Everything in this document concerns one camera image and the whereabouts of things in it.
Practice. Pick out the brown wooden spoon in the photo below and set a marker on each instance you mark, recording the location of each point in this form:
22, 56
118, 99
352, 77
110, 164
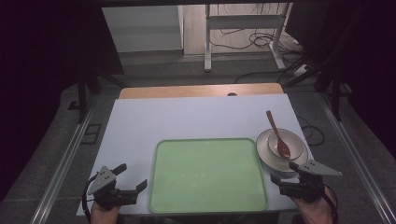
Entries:
282, 148

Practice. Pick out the beige bowl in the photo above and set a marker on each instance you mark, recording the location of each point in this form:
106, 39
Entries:
267, 157

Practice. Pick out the white power strip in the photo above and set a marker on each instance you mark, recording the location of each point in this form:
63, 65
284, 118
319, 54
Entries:
301, 70

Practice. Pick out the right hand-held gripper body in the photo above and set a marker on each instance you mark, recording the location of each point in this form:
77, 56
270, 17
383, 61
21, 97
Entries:
311, 186

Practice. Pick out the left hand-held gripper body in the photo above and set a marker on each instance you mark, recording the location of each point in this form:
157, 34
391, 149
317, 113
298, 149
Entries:
104, 182

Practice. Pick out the white table cover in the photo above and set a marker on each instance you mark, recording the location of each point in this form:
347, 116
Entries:
186, 118

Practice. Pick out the black floor bracket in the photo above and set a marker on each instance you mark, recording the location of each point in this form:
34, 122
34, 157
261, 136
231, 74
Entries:
91, 134

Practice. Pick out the wooden table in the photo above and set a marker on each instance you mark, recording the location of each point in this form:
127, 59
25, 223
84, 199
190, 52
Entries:
186, 91

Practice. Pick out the white bowl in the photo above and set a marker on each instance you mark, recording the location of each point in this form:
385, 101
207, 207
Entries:
294, 143

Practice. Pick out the aluminium floor rail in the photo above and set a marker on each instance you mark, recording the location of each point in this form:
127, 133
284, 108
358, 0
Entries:
62, 168
358, 161

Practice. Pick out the white desk frame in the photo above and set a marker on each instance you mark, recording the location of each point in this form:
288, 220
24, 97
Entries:
243, 21

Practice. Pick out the white cabinet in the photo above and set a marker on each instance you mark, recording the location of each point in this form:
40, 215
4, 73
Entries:
143, 28

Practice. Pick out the person's right hand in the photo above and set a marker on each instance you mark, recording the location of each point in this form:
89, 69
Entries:
315, 210

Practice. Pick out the black metal stand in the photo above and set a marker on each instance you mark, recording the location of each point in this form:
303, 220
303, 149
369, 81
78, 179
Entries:
335, 93
82, 99

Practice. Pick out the person's left hand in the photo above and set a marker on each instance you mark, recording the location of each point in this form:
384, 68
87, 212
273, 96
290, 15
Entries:
102, 215

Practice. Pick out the green plastic tray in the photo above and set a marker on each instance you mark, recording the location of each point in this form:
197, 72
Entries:
208, 175

